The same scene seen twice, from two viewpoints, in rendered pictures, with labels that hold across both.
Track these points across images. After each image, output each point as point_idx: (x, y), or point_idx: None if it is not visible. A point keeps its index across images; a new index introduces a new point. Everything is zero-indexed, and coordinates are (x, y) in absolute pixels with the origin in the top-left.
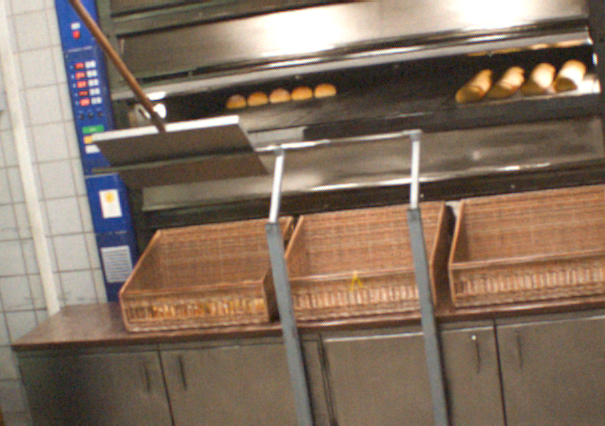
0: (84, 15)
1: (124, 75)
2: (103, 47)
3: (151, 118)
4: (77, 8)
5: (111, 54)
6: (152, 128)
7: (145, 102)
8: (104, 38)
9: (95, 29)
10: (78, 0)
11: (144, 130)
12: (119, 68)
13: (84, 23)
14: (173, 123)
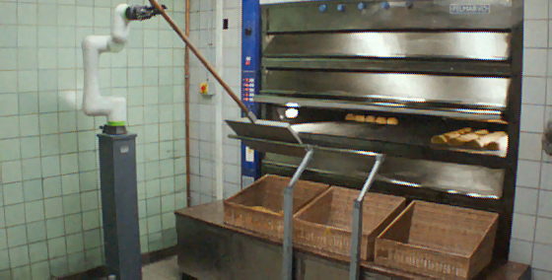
0: (192, 49)
1: (224, 87)
2: (208, 69)
3: (245, 114)
4: (187, 44)
5: (214, 74)
6: (249, 119)
7: (240, 105)
8: (208, 64)
9: (201, 58)
10: (188, 40)
11: (245, 119)
12: (220, 83)
13: (194, 54)
14: (259, 119)
